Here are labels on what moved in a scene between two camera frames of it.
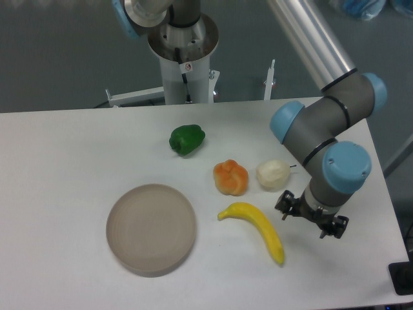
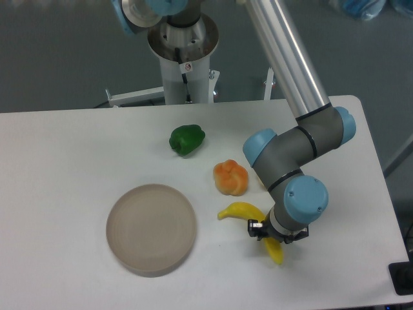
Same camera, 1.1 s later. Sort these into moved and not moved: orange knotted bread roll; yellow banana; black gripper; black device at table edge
Moved: black gripper
Not moved: yellow banana; orange knotted bread roll; black device at table edge
